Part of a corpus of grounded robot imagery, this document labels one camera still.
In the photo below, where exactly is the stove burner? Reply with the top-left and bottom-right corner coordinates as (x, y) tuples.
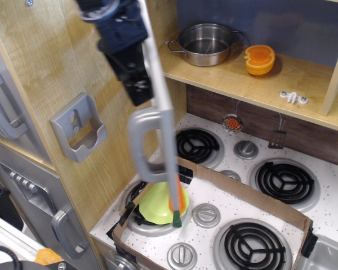
(120, 181), (176, 237)
(176, 128), (225, 169)
(212, 218), (292, 270)
(248, 158), (321, 213)

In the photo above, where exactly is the grey ice dispenser panel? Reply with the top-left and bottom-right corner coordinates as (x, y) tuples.
(0, 163), (57, 217)

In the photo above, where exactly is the grey oven handle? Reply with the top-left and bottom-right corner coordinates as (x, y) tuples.
(114, 255), (138, 270)

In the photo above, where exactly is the small hanging strainer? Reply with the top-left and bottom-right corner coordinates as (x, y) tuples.
(222, 114), (243, 134)

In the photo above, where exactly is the front right stove burner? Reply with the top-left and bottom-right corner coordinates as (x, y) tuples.
(212, 218), (292, 270)

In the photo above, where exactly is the grey lower fridge handle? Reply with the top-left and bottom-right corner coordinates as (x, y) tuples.
(51, 209), (85, 260)

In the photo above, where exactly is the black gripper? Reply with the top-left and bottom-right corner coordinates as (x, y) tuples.
(105, 43), (154, 106)

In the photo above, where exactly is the grey stove knob centre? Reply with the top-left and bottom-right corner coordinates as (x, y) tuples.
(192, 203), (221, 228)

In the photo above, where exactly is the brown cardboard barrier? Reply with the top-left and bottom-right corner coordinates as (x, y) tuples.
(112, 158), (318, 269)

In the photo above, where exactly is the small hanging black spatula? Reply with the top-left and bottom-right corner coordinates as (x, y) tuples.
(268, 130), (287, 149)

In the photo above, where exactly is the back left stove burner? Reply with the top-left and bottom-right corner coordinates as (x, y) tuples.
(176, 128), (225, 169)

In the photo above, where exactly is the grey wall holder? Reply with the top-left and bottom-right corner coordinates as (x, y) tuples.
(50, 92), (108, 163)

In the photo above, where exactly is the white hook bracket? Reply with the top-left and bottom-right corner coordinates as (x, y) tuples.
(279, 91), (309, 104)

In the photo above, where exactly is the steel sink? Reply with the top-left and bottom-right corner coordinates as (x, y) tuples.
(295, 235), (338, 270)

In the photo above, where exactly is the grey stove knob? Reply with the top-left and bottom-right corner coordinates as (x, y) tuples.
(234, 141), (259, 160)
(167, 242), (198, 270)
(220, 170), (242, 182)
(192, 203), (221, 228)

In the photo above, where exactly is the wooden shelf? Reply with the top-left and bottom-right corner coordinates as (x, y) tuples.
(157, 30), (338, 131)

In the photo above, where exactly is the front left stove burner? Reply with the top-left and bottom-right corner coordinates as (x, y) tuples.
(120, 181), (176, 237)

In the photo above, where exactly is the grey stove knob rear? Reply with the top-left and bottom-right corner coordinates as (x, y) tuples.
(234, 141), (259, 160)

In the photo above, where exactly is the stainless steel pot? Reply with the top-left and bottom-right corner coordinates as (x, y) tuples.
(166, 23), (246, 67)

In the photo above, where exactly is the black braided cable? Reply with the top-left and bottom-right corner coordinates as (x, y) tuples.
(0, 244), (22, 270)

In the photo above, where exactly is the orange toy pumpkin half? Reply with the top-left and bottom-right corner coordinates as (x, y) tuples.
(244, 45), (276, 75)

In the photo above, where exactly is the back right stove burner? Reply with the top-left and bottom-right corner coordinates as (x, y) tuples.
(248, 158), (321, 213)

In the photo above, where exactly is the grey stove knob front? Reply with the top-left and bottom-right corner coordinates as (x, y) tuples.
(167, 242), (198, 270)

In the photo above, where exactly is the orange toy carrot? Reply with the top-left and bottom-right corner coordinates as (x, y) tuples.
(169, 174), (185, 228)

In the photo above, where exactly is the grey stove knob back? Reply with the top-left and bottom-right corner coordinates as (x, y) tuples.
(220, 170), (242, 182)

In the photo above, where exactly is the light green plastic plate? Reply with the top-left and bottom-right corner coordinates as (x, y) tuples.
(139, 182), (189, 225)

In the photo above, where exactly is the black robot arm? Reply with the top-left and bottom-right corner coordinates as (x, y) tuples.
(77, 0), (153, 106)

